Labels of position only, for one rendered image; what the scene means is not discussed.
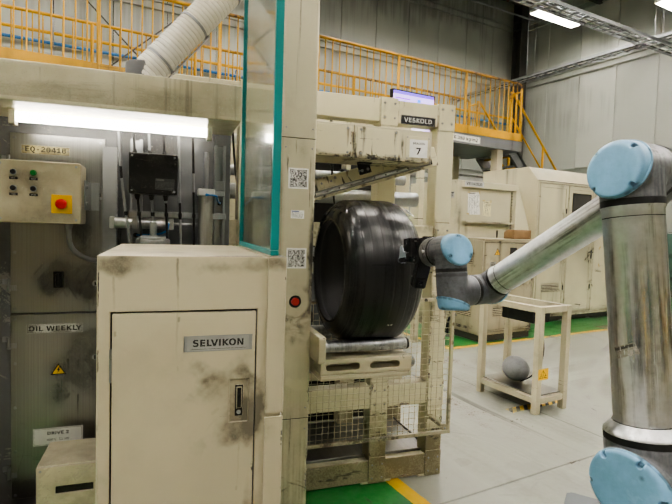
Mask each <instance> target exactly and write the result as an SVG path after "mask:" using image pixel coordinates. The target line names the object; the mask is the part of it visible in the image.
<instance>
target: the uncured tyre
mask: <svg viewBox="0 0 672 504"><path fill-rule="evenodd" d="M407 238H419V235H418V233H417V230H416V228H415V226H414V224H413V222H412V221H411V219H410V218H409V217H408V215H407V214H406V213H405V212H404V210H403V209H402V208H401V207H399V206H398V205H396V204H393V203H391V202H388V201H372V200H352V199H347V200H343V201H339V202H337V203H335V204H334V205H333V206H332V207H331V208H330V209H329V210H328V211H327V212H326V213H325V214H324V216H323V218H322V220H321V222H320V225H319V228H318V232H317V236H316V241H315V249H314V260H313V281H314V293H315V300H316V306H317V310H318V314H319V317H320V319H321V322H322V324H323V326H324V327H325V328H326V330H327V331H329V332H330V333H331V334H332V335H333V336H334V337H335V338H336V339H338V340H352V339H374V338H395V337H397V336H399V335H400V334H401V333H402V332H403V331H404V330H405V329H406V328H407V326H408V325H409V324H410V322H411V321H412V320H413V318H414V316H415V314H416V312H417V309H418V306H419V303H420V299H421V295H422V289H415V288H413V287H412V286H411V284H410V283H411V274H413V271H414V267H415V264H408V263H398V258H399V253H400V246H403V248H404V239H407ZM372 264H390V266H372ZM387 323H394V325H393V327H386V324H387Z"/></svg>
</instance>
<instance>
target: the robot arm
mask: <svg viewBox="0 0 672 504"><path fill-rule="evenodd" d="M587 182H588V185H589V187H590V188H591V190H592V191H593V192H594V193H595V194H596V195H598V196H597V197H595V198H594V199H592V200H591V201H589V202H588V203H587V204H585V205H584V206H582V207H581V208H579V209H578V210H576V211H575V212H573V213H572V214H570V215H569V216H567V217H566V218H564V219H563V220H561V221H560V222H558V223H557V224H555V225H554V226H552V227H551V228H549V229H548V230H546V231H545V232H544V233H542V234H541V235H539V236H538V237H536V238H535V239H533V240H532V241H530V242H529V243H527V244H526V245H524V246H523V247H521V248H520V249H518V250H517V251H515V252H514V253H512V254H511V255H509V256H508V257H506V258H505V259H503V260H502V261H500V262H499V263H498V264H496V265H495V266H492V267H490V268H489V269H487V270H486V271H484V272H483V273H481V274H478V275H468V271H467V263H468V262H469V261H470V260H471V258H472V255H473V247H472V244H471V242H470V241H469V239H468V238H467V237H465V236H464V235H461V234H447V235H444V236H438V237H435V236H423V237H422V238H407V239H404V248H403V246H400V253H399V258H398V263H408V264H415V267H414V271H413V275H412V279H411V283H410V284H411V286H412V287H413V288H415V289H424V288H425V287H426V283H427V279H428V275H429V272H430V268H431V267H435V272H436V291H437V297H436V299H437V305H438V308H439V309H440V310H451V311H469V309H470V306H473V305H482V304H496V303H499V302H502V301H503V300H504V299H505V298H506V297H507V296H508V293H510V292H511V290H513V289H515V288H516V287H518V286H520V285H521V284H523V283H525V282H526V281H528V280H530V279H531V278H533V277H535V276H536V275H538V274H540V273H541V272H543V271H545V270H546V269H548V268H550V267H552V266H553V265H555V264H557V263H558V262H560V261H562V260H563V259H565V258H567V257H568V256H570V255H572V254H573V253H575V252H577V251H578V250H580V249H582V248H583V247H585V246H587V245H588V244H590V243H592V242H593V241H595V240H597V239H598V238H600V237H602V236H603V249H604V268H605V286H606V304H607V322H608V340H609V358H610V377H611V395H612V413H613V415H612V416H611V418H609V419H608V420H607V421H606V422H604V423H603V425H602V430H603V448H604V449H602V450H600V451H599V452H597V453H596V455H595V456H594V457H593V459H592V460H591V463H590V466H589V476H590V484H591V487H592V489H593V491H594V494H595V495H596V497H597V499H598V500H599V502H600V503H601V504H672V309H671V292H670V275H669V258H668V241H667V225H666V206H667V204H668V203H669V202H670V201H672V149H671V148H669V147H666V146H662V145H655V144H650V143H645V142H643V141H640V140H635V139H630V140H616V141H613V142H610V143H608V144H606V145H605V146H603V147H602V148H601V149H599V150H598V152H597V153H596V154H595V155H594V156H593V158H592V159H591V161H590V163H589V166H588V169H587ZM408 239H409V240H408ZM405 251H406V252H405Z"/></svg>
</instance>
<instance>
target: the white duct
mask: <svg viewBox="0 0 672 504"><path fill-rule="evenodd" d="M241 1H242V0H195V1H194V2H193V3H192V4H191V5H190V6H189V7H188V8H187V9H186V10H185V11H183V12H182V13H181V15H180V16H179V17H178V18H177V19H176V20H175V21H174V22H173V23H172V24H171V25H170V26H169V27H168V28H167V29H166V30H165V31H164V32H163V33H162V34H161V35H160V36H159V37H158V38H157V39H156V40H155V41H154V42H153V43H152V44H151V45H150V46H148V47H147V48H146V50H145V51H144V52H143V53H142V54H141V55H140V56H139V57H138V58H137V59H141V60H145V62H146V63H145V64H146V65H144V69H145V70H146V71H145V70H144V69H143V70H142V74H144V75H151V76H160V77H167V76H168V75H169V74H171V72H172V71H173V70H174V69H175V68H176V67H177V66H178V65H179V64H180V63H181V62H182V61H183V60H184V59H185V58H186V57H187V56H188V55H189V54H190V53H191V52H192V51H193V50H194V49H195V48H196V47H197V46H198V45H199V44H200V43H201V42H202V41H203V40H204V39H205V38H206V36H207V35H209V34H210V33H211V32H212V31H213V30H214V29H215V27H217V26H218V24H220V23H221V21H223V20H224V18H226V16H227V15H229V13H230V12H231V11H232V10H233V9H234V8H235V7H236V6H238V5H239V4H240V3H241Z"/></svg>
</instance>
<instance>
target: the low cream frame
mask: <svg viewBox="0 0 672 504"><path fill-rule="evenodd" d="M495 305H500V306H503V307H502V317H505V328H504V348H503V363H502V372H501V373H495V374H488V375H485V365H486V344H487V323H488V304H482V305H480V317H479V339H478V360H477V382H476V391H478V392H484V386H485V385H487V386H489V387H492V388H494V389H497V390H499V391H502V392H505V393H507V394H510V395H512V396H515V397H517V398H520V399H522V400H525V401H527V402H530V403H531V409H530V413H531V414H533V415H539V414H540V404H543V403H547V402H552V401H556V400H557V407H558V408H561V409H565V408H566V402H567V385H568V367H569V349H570V331H571V314H572V305H569V304H562V303H556V302H550V301H544V300H538V299H532V298H527V297H521V296H515V295H510V294H509V295H508V296H507V297H506V298H505V299H504V300H503V301H502V302H499V303H496V304H495ZM556 312H562V325H561V343H560V361H559V379H558V389H555V388H552V387H550V386H547V385H544V384H541V382H542V380H547V379H548V374H549V367H548V368H542V364H543V357H544V350H545V345H544V326H545V322H549V321H550V313H556ZM513 319H514V320H519V321H523V322H528V323H532V324H533V323H535V333H534V352H533V371H532V375H530V376H529V377H528V375H529V372H530V368H529V365H528V363H527V362H526V361H525V360H524V359H523V358H521V357H519V356H511V348H512V328H513ZM531 377H532V380H529V378H531Z"/></svg>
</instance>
